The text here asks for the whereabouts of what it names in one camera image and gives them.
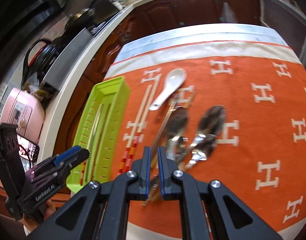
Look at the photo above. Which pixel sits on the wooden chopstick dark banded end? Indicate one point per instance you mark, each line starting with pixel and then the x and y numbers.
pixel 154 160

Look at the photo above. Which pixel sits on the medium metal spoon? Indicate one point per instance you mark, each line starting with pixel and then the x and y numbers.
pixel 179 121

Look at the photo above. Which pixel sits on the pink rice cooker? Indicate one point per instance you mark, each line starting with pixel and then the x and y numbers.
pixel 20 112

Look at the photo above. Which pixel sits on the red striped end chopstick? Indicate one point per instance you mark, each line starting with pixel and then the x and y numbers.
pixel 140 115
pixel 149 105

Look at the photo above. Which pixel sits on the green plastic utensil tray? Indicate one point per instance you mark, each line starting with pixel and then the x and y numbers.
pixel 115 105

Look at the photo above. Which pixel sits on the black wok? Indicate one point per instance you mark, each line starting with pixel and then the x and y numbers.
pixel 80 17

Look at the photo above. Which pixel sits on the black smartphone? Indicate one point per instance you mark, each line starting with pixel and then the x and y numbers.
pixel 30 150

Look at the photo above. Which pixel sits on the white kitchen countertop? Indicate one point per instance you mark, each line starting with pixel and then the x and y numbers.
pixel 65 85

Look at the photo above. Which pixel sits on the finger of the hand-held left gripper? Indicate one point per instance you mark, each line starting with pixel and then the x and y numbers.
pixel 79 158
pixel 68 155

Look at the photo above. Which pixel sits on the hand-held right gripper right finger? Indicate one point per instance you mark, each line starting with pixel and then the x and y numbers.
pixel 160 175

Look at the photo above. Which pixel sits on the stainless steel splash panel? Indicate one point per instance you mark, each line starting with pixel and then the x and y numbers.
pixel 68 57

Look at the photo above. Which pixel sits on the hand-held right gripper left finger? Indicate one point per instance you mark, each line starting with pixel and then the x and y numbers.
pixel 147 175

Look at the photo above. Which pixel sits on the grey built-in appliance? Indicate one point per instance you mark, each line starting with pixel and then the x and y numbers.
pixel 280 17

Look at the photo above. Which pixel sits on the plastic bag of food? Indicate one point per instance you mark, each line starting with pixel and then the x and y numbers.
pixel 40 90

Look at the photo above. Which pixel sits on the large metal spoon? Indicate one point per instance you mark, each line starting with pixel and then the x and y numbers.
pixel 213 120

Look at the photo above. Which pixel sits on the orange letter-print blanket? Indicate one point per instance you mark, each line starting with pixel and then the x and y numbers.
pixel 243 155

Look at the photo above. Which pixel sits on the small metal spoon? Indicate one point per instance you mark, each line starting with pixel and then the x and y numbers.
pixel 179 143

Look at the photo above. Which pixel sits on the white ceramic spoon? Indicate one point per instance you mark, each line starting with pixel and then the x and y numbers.
pixel 171 80

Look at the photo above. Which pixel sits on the metal chopstick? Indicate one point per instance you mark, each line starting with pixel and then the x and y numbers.
pixel 166 122

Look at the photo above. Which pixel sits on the person's left hand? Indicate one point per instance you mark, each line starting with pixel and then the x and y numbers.
pixel 49 207

